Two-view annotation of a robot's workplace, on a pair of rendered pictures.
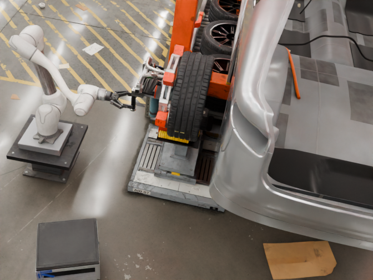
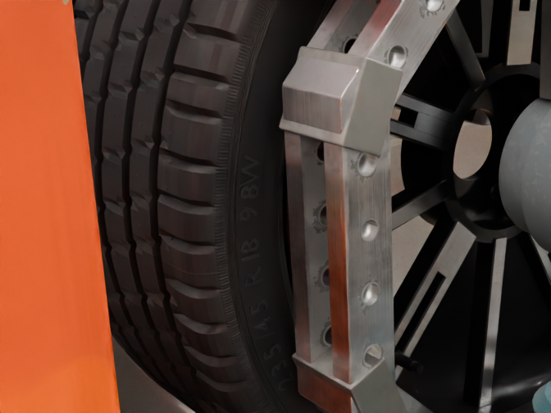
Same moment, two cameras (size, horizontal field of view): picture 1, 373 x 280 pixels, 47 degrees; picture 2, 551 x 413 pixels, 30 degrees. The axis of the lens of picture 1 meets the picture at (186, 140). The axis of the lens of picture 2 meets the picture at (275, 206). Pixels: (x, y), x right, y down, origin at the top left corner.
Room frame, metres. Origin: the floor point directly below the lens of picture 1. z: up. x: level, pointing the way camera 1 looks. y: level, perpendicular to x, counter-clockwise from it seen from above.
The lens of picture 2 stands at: (3.24, 0.67, 1.10)
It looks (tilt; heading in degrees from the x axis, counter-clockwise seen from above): 19 degrees down; 233
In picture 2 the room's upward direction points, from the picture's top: 3 degrees counter-clockwise
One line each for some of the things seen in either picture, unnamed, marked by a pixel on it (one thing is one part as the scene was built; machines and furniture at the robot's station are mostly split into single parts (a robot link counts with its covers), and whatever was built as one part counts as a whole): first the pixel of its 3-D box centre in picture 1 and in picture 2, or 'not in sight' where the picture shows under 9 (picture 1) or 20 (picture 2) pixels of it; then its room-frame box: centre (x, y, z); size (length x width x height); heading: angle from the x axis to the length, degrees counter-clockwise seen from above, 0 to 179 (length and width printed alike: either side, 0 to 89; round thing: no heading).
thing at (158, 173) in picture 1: (180, 156); not in sight; (2.60, 0.03, 0.13); 0.50 x 0.36 x 0.10; 178
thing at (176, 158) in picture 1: (182, 144); not in sight; (2.57, 0.03, 0.32); 0.40 x 0.30 x 0.28; 178
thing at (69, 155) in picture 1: (50, 151); not in sight; (2.36, 1.11, 0.15); 0.50 x 0.50 x 0.30; 0
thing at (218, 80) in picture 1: (215, 76); not in sight; (3.11, -0.14, 0.69); 0.52 x 0.17 x 0.35; 88
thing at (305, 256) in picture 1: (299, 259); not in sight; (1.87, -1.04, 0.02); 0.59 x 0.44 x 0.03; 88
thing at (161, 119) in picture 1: (161, 119); not in sight; (2.26, 0.20, 0.85); 0.09 x 0.08 x 0.07; 178
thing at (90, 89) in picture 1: (87, 93); not in sight; (2.41, 0.78, 0.83); 0.16 x 0.13 x 0.11; 88
